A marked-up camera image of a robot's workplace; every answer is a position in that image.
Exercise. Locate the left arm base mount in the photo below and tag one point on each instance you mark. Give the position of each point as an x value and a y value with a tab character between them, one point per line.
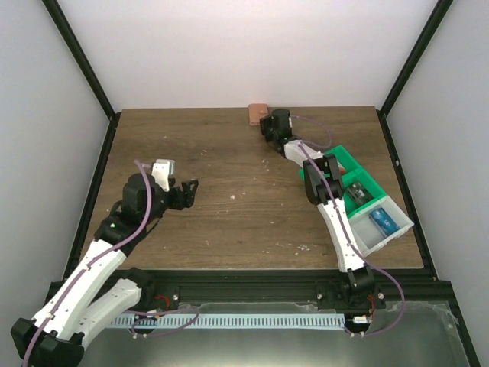
158	296

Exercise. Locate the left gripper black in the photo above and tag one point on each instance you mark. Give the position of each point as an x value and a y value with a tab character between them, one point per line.
180	195

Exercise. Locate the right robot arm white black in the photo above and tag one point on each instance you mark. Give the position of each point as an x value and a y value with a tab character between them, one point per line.
351	263

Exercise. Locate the red white card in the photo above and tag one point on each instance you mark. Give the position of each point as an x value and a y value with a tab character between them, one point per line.
342	170

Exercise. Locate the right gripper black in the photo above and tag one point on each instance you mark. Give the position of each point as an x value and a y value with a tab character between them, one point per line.
268	127

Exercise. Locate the black card in tray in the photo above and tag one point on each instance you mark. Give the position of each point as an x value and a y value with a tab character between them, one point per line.
359	194

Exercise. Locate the green plastic organizer tray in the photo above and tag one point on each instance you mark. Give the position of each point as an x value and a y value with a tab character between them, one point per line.
355	179

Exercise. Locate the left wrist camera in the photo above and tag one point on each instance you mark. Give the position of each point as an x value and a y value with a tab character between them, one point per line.
162	170

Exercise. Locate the right black frame post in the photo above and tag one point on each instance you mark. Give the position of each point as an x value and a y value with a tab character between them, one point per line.
430	28

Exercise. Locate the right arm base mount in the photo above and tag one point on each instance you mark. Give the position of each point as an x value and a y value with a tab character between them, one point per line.
339	293

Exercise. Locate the black frame post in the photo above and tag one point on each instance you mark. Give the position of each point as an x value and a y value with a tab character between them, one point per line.
63	26
430	28

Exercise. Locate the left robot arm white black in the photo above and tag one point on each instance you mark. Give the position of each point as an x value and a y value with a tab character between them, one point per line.
60	333

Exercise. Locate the white slotted cable duct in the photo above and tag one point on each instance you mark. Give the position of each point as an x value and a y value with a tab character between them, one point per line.
238	321

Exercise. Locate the left black frame post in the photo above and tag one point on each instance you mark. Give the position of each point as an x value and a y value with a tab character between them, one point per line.
63	26

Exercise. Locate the blue card in bin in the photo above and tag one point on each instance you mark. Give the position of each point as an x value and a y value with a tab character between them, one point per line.
383	221

